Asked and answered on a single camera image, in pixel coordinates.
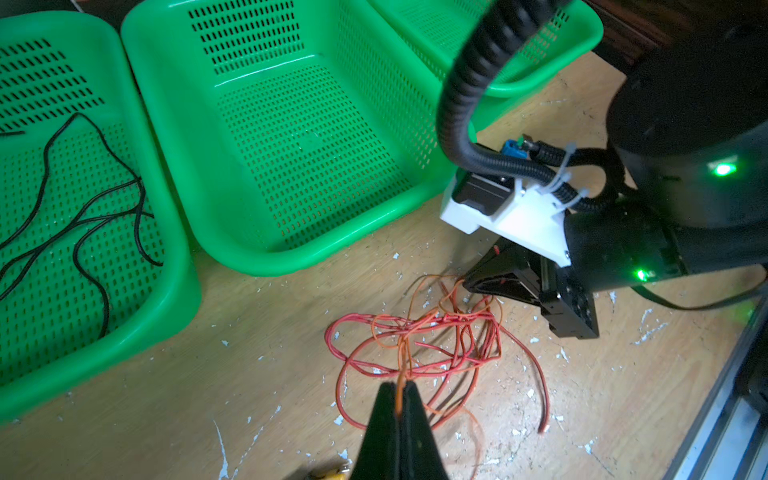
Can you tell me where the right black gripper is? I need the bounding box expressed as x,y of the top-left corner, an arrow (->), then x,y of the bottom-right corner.
463,238 -> 599,339

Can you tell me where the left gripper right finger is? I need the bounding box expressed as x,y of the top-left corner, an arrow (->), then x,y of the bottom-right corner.
398,381 -> 449,480

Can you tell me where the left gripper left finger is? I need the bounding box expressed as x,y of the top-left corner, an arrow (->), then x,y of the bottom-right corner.
350,382 -> 399,480

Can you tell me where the red cable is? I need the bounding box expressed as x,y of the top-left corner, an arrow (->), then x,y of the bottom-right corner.
324,290 -> 551,434

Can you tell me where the orange cable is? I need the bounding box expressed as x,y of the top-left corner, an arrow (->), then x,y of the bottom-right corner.
368,274 -> 505,480

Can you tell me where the black cable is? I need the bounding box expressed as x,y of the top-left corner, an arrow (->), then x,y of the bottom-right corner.
0,112 -> 165,339

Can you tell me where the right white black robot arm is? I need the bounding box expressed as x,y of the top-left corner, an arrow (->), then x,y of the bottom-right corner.
436,1 -> 767,339

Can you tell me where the yellow tape measure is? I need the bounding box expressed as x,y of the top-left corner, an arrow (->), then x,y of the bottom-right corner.
304,464 -> 350,480

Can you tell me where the right green plastic basket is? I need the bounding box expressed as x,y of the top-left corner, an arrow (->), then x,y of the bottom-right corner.
372,0 -> 604,130

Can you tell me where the green plastic basket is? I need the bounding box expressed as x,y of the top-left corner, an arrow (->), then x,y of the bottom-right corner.
1,11 -> 201,423
120,1 -> 456,276
372,0 -> 604,130

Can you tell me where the middle green plastic basket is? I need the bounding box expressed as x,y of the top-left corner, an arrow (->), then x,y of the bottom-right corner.
120,1 -> 456,276

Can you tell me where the left green plastic basket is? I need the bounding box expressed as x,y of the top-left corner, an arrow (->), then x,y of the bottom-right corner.
1,11 -> 201,423

